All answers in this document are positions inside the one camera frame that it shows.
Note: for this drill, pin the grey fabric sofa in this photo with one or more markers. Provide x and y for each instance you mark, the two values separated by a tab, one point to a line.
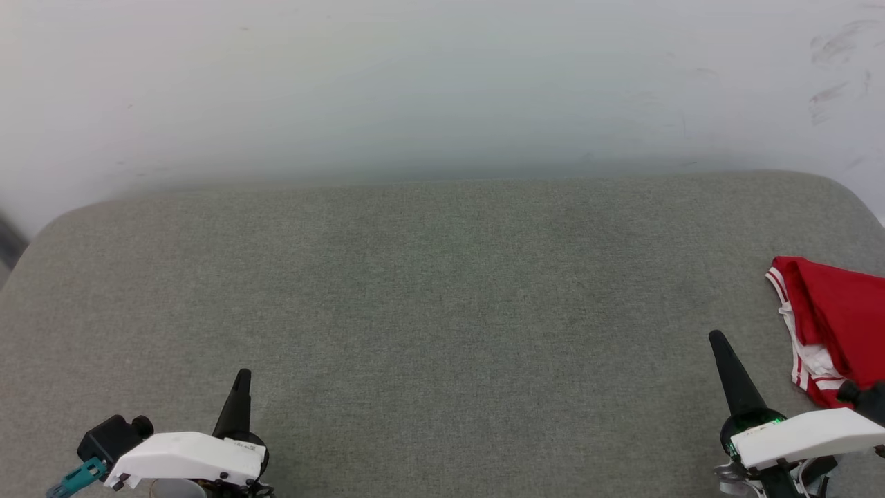
442	311

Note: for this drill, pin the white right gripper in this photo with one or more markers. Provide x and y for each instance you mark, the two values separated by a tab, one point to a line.
809	436

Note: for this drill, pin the teal left camera connector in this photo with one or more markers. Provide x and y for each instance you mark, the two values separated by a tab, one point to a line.
79	477

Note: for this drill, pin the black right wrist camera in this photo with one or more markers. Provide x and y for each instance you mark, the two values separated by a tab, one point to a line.
868	401

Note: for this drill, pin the red basketball jersey number 23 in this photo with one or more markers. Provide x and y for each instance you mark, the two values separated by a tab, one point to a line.
843	311

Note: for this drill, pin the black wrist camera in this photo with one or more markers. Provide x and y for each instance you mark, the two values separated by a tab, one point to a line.
110	436
868	401

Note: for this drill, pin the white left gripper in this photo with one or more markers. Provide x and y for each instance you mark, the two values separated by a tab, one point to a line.
187	456

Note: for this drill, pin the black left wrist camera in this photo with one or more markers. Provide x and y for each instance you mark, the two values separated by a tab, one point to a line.
110	436

